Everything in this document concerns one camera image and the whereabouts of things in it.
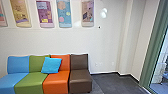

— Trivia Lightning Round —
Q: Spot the brown sofa seat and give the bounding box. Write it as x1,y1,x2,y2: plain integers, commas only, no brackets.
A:
68,53,93,94

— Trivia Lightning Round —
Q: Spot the blue square cushion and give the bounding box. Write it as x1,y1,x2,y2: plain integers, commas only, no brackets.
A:
40,56,63,75

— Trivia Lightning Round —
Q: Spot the orange sofa seat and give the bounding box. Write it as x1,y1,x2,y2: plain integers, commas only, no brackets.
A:
41,53,72,94

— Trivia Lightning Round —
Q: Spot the green sofa seat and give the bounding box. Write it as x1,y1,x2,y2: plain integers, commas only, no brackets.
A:
13,54,52,94

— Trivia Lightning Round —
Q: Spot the blue sofa seat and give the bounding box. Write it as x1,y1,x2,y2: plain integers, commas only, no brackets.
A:
0,55,31,94

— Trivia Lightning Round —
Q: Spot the beige pink wall poster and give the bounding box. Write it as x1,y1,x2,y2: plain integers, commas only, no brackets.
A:
80,0,95,28

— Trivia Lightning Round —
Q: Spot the light blue wall poster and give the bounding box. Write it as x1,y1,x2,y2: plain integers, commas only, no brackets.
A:
55,0,73,29

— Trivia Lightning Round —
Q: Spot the white round wall lamp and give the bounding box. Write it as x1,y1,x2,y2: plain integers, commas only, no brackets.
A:
100,7,109,20

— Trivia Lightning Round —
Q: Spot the purple wall poster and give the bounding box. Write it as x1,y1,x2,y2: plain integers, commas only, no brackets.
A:
35,0,56,29

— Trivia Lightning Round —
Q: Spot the yellow wall poster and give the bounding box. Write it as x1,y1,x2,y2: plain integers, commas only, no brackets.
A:
9,0,33,28

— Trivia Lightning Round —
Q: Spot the pink red wall poster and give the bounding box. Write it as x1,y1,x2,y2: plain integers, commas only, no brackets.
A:
0,0,9,28

